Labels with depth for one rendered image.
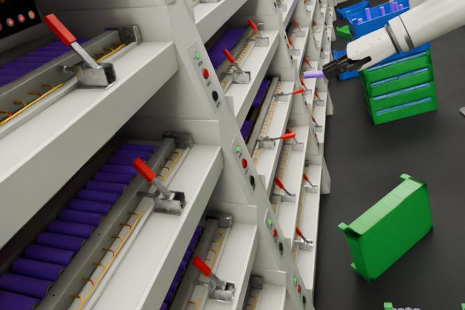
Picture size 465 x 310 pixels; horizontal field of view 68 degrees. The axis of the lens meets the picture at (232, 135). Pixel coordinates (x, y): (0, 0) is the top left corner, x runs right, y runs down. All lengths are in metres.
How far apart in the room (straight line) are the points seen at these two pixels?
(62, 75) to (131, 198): 0.18
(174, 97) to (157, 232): 0.23
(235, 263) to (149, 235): 0.23
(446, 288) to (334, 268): 0.32
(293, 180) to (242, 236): 0.45
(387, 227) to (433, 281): 0.20
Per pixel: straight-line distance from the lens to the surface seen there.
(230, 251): 0.68
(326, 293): 1.25
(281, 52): 1.26
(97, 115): 0.39
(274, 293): 0.84
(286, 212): 1.00
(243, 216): 0.71
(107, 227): 0.47
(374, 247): 1.17
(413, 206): 1.23
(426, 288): 1.23
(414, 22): 0.89
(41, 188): 0.34
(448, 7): 0.89
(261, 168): 0.85
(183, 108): 0.59
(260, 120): 0.99
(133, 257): 0.46
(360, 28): 1.74
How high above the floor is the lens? 1.00
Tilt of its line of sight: 26 degrees down
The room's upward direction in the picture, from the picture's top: 23 degrees counter-clockwise
